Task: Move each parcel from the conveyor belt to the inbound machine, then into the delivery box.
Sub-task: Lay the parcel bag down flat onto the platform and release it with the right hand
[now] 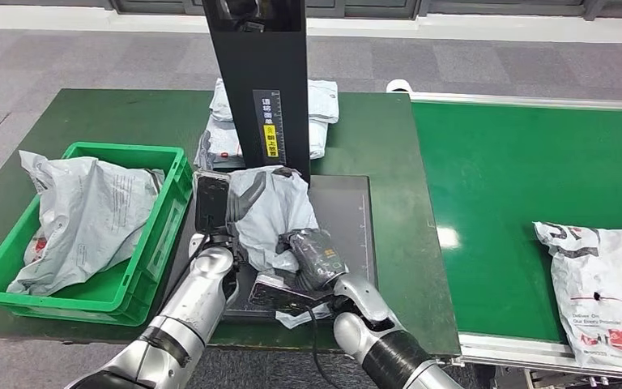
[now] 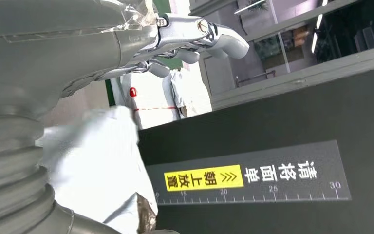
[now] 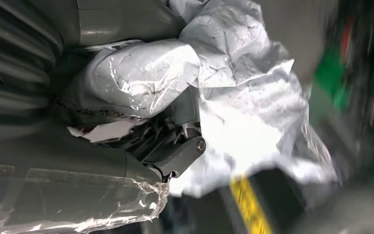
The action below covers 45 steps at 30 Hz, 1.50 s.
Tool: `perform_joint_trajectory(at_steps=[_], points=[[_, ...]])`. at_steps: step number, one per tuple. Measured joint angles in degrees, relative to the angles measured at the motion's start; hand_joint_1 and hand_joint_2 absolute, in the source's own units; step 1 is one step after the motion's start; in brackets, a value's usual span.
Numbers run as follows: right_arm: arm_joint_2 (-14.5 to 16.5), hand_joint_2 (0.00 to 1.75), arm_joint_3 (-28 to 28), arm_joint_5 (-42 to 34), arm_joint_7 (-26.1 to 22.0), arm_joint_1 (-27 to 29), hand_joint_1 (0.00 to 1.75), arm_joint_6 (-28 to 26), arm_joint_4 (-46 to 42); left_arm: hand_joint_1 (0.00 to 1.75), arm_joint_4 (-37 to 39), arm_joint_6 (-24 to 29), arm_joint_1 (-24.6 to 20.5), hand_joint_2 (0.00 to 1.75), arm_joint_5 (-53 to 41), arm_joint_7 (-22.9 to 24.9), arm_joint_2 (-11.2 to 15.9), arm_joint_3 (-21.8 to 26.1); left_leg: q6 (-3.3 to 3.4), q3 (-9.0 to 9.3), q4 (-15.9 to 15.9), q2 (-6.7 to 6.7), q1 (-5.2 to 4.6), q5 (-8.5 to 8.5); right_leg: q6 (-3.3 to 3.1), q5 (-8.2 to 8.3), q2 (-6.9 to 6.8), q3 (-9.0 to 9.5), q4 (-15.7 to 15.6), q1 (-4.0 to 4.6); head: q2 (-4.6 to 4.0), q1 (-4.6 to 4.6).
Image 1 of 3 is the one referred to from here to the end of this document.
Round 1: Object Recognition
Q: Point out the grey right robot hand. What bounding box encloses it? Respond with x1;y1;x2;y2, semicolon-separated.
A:
275;228;350;293

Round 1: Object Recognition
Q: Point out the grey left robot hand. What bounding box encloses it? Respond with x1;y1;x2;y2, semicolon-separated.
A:
228;170;267;224

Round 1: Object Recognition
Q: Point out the grey-white poly mailer parcel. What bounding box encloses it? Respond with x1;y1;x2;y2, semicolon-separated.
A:
228;165;323;330
6;150;165;297

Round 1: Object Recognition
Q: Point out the white parcel with red print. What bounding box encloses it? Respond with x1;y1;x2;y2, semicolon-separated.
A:
533;220;622;370

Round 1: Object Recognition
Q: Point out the black inbound scanner machine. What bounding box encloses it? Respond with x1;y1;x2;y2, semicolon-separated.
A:
161;0;379;323

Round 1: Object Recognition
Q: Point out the green conveyor belt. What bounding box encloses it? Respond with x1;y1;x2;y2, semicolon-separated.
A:
411;100;622;344

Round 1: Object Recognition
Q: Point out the grey mailer bag red mark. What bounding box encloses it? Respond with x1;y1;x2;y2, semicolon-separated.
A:
194;113;329;170

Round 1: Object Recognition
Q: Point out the ruler sticker with yellow patch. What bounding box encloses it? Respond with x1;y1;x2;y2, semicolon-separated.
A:
252;88;288;166

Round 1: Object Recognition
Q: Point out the white label on crate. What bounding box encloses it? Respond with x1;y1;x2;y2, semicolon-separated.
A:
147;199;186;280

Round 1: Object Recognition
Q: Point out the folded grey mailer bag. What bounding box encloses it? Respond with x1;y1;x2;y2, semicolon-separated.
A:
210;78;340;125

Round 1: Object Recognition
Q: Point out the green plastic crate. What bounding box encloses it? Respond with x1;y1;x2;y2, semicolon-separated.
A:
0;141;194;327

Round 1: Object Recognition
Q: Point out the grey framed glass partition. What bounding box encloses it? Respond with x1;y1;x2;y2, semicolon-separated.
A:
0;0;622;23

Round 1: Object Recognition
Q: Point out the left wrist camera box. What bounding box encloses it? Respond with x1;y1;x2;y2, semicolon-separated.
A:
193;169;232;234

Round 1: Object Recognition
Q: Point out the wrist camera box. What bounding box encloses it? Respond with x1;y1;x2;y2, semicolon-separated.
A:
247;273;339;318
193;169;232;234

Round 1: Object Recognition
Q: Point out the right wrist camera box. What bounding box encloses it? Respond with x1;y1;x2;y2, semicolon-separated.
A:
247;273;339;318

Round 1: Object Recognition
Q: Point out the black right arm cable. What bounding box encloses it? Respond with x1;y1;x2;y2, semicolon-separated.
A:
302;303;344;389

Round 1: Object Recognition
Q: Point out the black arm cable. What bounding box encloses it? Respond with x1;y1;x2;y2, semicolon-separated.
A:
155;233;210;323
302;303;344;389

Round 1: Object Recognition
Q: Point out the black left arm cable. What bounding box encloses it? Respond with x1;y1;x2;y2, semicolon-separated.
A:
155;233;210;323

